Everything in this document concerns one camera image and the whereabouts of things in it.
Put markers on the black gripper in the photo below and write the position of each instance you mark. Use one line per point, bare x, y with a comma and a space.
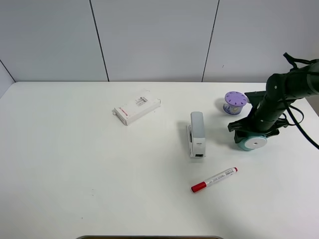
263, 118

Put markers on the teal pencil sharpener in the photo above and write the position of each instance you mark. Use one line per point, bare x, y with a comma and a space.
252, 142

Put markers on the dark robot arm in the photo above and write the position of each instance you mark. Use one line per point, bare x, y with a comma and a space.
300, 82

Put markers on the white grey stapler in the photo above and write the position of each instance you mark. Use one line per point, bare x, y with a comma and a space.
196, 135

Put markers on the purple round container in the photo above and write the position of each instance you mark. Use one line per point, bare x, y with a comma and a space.
234, 102

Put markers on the red whiteboard marker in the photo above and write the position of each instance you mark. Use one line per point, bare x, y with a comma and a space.
214, 179

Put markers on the white rectangular box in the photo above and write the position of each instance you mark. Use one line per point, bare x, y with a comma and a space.
137, 107

